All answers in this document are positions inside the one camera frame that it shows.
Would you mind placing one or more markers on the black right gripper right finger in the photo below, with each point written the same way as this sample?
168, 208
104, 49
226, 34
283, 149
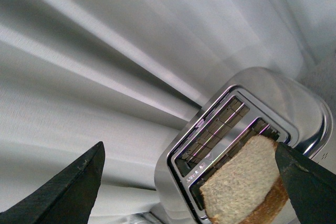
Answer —
310, 187

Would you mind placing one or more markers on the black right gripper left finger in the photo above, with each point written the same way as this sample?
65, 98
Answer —
66, 198

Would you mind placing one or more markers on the brown bread slice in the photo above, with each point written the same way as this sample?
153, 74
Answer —
248, 188

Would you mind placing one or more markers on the beige two-slot toaster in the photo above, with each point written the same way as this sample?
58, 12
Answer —
255, 101

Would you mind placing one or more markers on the grey-white curtain backdrop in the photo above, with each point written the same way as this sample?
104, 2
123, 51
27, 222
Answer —
132, 74

